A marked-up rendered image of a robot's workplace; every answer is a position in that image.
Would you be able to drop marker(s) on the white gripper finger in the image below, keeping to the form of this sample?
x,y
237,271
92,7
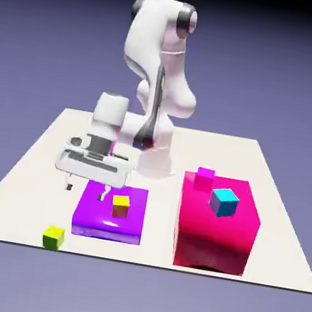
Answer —
x,y
104,192
69,183

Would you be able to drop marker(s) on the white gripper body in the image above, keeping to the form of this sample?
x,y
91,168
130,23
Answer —
x,y
94,167

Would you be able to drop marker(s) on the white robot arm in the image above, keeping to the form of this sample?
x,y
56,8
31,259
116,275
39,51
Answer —
x,y
154,47

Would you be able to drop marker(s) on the small yellow cube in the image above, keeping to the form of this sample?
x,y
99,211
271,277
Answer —
x,y
120,206

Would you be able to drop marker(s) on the small lime green cube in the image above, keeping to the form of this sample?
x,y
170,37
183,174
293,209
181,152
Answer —
x,y
53,237

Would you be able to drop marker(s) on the small magenta cube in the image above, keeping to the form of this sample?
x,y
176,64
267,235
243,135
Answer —
x,y
204,179

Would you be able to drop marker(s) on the small cyan cube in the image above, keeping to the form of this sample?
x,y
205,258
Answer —
x,y
224,202

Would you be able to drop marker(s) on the large purple box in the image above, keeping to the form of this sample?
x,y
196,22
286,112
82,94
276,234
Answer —
x,y
109,214

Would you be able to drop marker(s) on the large pink box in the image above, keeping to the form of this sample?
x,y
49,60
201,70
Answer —
x,y
214,234

